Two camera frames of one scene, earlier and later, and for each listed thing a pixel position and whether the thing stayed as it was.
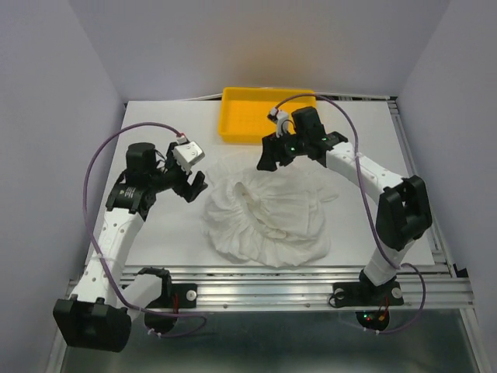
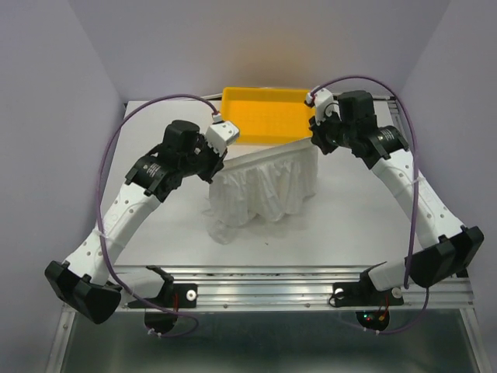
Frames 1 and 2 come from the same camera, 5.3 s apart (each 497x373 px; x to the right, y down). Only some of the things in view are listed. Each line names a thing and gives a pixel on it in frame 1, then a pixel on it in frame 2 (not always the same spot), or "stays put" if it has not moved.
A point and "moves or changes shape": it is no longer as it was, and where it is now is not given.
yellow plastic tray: (243, 112) stays put
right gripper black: (271, 153) → (319, 136)
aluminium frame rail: (428, 289) stays put
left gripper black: (198, 184) → (217, 163)
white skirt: (270, 218) moves or changes shape
